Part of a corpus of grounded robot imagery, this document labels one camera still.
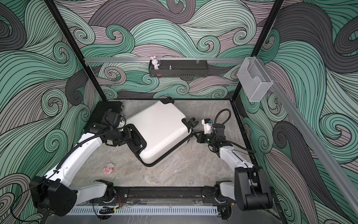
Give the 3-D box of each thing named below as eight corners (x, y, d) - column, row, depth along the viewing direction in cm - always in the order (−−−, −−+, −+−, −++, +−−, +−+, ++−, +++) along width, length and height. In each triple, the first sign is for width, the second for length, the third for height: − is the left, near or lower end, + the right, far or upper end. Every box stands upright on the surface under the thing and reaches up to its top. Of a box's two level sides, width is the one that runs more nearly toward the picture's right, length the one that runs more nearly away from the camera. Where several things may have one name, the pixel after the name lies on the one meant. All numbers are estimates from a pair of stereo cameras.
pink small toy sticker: (104, 173, 83) (102, 172, 80) (107, 165, 86) (105, 163, 83) (112, 173, 83) (110, 172, 80) (114, 165, 86) (112, 163, 83)
